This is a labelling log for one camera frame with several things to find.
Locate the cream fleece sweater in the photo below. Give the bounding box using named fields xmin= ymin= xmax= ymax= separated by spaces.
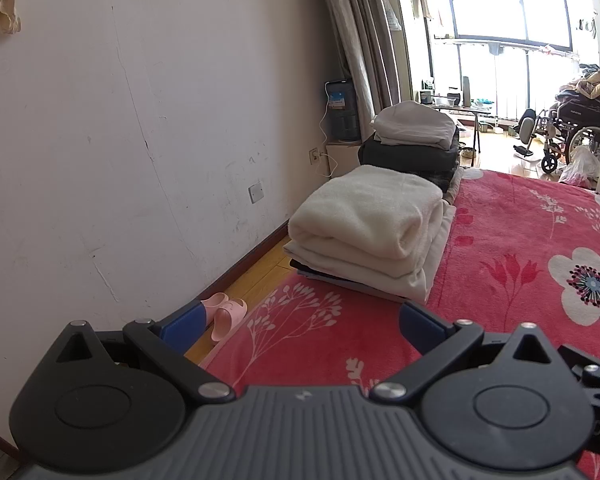
xmin=287 ymin=165 xmax=447 ymax=262

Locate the metal folding table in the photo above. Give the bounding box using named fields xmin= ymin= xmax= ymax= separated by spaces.
xmin=419 ymin=101 xmax=494 ymax=167

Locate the small white cabinet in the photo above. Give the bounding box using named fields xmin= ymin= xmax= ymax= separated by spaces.
xmin=324 ymin=140 xmax=364 ymax=182

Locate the beige jacket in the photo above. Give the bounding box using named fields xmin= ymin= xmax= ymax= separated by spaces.
xmin=554 ymin=62 xmax=600 ymax=109

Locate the stack of pale folded clothes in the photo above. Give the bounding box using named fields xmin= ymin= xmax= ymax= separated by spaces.
xmin=282 ymin=200 xmax=458 ymax=306

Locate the white plastic bag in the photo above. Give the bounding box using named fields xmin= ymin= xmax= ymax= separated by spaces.
xmin=559 ymin=145 xmax=600 ymax=189

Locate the red floral blanket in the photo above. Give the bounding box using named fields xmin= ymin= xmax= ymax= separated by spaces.
xmin=199 ymin=167 xmax=600 ymax=480

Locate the stack of dark folded clothes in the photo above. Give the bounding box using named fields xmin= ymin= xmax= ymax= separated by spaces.
xmin=357 ymin=100 xmax=467 ymax=197

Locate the blue water jug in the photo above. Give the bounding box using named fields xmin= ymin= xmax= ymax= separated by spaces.
xmin=324 ymin=78 xmax=362 ymax=144

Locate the black wheelchair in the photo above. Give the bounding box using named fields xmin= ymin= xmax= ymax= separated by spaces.
xmin=511 ymin=97 xmax=600 ymax=177

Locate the brown curtain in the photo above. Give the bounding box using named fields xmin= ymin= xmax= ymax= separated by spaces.
xmin=314 ymin=0 xmax=417 ymax=127

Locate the white cable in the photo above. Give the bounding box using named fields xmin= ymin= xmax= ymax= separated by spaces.
xmin=317 ymin=89 xmax=341 ymax=179

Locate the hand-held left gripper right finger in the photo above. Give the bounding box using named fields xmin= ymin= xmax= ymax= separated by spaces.
xmin=370 ymin=300 xmax=562 ymax=405

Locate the balcony window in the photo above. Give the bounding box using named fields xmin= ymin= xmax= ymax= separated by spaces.
xmin=429 ymin=0 xmax=597 ymax=57

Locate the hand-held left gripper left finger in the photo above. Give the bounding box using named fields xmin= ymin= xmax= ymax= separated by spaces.
xmin=55 ymin=304 xmax=236 ymax=407

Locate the pink slipper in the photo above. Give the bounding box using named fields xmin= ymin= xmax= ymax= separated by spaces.
xmin=210 ymin=298 xmax=249 ymax=344
xmin=199 ymin=293 xmax=232 ymax=322

